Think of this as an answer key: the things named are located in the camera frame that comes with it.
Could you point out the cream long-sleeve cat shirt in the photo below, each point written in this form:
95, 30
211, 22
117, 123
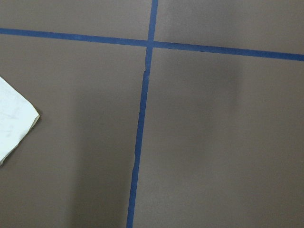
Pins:
17, 117

